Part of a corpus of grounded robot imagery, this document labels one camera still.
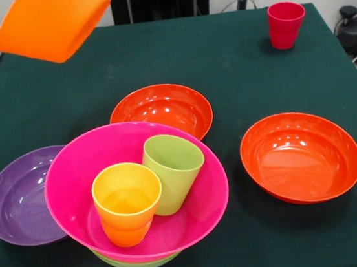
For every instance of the red plastic cup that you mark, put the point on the red plastic cup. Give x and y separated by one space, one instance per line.
284 29

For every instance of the orange plastic bowl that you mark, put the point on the orange plastic bowl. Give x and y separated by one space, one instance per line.
51 25

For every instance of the purple plastic bowl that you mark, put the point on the purple plastic bowl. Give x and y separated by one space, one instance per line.
14 199

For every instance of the pink plastic bowl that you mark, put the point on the pink plastic bowl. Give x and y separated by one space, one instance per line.
71 185

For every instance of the red plastic bowl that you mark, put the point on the red plastic bowl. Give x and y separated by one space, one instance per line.
162 109
302 157

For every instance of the yellow plastic cup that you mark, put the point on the yellow plastic cup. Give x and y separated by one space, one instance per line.
129 211

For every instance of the black power plug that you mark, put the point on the black power plug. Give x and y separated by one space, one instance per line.
242 3

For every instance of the green plastic cup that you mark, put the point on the green plastic cup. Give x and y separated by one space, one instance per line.
175 186

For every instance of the green plastic bowl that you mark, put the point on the green plastic bowl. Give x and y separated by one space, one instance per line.
136 264

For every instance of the dark green tablecloth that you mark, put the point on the dark green tablecloth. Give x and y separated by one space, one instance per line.
276 242

